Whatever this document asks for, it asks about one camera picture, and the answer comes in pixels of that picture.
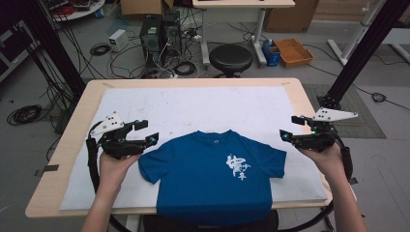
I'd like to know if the large closed cardboard box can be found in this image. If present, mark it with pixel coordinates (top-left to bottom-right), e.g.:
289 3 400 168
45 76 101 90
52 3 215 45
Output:
264 0 321 34

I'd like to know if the white metal stand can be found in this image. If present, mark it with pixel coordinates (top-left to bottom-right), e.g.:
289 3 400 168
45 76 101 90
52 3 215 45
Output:
327 0 385 67

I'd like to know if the person's left hand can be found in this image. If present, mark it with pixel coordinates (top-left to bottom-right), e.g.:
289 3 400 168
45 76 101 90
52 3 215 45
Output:
98 152 141 194

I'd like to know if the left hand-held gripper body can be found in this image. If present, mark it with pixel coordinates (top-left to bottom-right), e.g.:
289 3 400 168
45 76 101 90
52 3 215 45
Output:
91 111 146 160

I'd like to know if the round white table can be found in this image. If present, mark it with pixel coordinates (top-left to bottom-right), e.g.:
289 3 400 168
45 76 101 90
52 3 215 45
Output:
47 0 106 22

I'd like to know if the black frame post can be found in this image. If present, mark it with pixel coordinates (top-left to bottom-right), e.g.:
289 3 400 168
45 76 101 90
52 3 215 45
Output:
14 0 87 100
316 0 410 111

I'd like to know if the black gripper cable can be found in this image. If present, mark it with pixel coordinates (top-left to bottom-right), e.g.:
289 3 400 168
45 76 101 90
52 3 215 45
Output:
278 133 355 232
85 120 132 232

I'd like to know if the person's right hand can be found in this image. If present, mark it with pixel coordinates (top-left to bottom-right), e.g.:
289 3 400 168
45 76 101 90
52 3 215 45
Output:
298 142 349 187

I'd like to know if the small white box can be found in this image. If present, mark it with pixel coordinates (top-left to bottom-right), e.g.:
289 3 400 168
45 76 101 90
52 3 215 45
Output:
107 28 130 53

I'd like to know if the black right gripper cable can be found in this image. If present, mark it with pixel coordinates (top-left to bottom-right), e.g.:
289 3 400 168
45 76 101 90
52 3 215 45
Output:
278 133 355 232

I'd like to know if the coiled black cable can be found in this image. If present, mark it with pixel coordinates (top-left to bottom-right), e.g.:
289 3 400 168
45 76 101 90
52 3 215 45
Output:
6 103 44 127
173 60 198 77
89 42 112 57

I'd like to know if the black round stool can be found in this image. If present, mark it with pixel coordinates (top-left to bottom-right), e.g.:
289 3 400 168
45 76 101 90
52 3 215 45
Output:
208 43 254 78

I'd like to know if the black tape strip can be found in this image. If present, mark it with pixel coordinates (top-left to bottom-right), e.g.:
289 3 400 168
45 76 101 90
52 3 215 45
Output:
34 163 60 177

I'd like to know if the white desk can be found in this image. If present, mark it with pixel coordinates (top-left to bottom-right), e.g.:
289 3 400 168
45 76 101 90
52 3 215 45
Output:
191 0 296 68

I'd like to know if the black computer tower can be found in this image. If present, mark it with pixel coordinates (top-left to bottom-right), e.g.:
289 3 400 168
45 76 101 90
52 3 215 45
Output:
139 14 164 69
161 10 183 58

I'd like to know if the grey floor mat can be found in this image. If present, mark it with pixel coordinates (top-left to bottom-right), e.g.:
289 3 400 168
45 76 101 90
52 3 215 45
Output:
303 83 387 140

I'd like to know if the black floor puck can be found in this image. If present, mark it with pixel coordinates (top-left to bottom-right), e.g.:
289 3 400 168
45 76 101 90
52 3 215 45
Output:
370 92 388 103

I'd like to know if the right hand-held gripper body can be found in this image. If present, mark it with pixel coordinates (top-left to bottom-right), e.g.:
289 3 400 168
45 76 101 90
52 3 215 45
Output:
296 106 359 153

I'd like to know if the blue box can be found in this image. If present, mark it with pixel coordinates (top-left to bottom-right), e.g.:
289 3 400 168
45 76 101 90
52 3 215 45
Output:
261 39 281 68

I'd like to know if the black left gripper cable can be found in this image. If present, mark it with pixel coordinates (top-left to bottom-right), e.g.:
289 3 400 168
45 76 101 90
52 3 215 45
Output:
85 120 132 232

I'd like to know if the blue printed t-shirt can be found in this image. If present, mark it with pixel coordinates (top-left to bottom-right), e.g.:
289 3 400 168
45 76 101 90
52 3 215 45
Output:
137 129 288 227

